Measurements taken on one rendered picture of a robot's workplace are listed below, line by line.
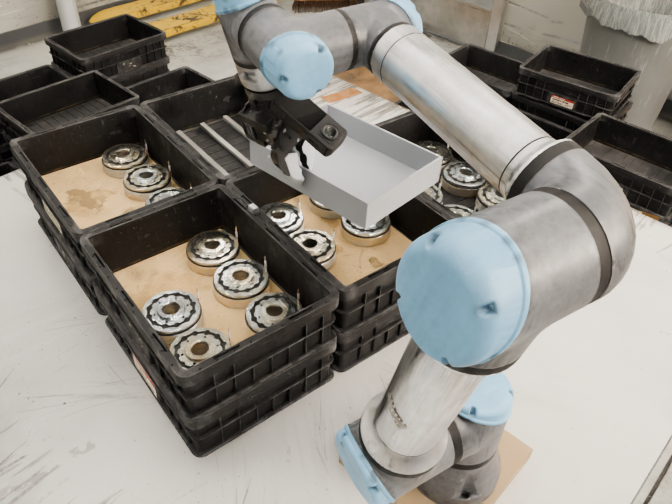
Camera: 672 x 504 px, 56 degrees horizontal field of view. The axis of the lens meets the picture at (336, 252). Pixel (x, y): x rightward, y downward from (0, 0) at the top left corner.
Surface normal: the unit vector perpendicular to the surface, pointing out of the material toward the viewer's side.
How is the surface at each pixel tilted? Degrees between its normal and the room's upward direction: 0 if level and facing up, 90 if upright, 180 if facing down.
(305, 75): 95
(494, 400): 7
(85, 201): 0
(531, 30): 90
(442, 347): 83
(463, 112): 52
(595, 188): 8
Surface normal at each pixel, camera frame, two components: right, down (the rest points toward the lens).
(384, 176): 0.05, -0.77
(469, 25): -0.68, 0.47
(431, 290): -0.83, 0.25
